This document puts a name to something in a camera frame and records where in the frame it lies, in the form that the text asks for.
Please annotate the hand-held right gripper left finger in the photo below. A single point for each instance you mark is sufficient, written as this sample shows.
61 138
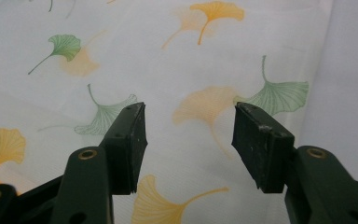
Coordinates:
121 155

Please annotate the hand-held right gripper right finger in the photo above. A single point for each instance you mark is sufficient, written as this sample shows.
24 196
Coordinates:
264 155

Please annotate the translucent leaf-print zip bag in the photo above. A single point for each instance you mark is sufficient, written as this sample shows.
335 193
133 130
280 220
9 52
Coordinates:
167 71

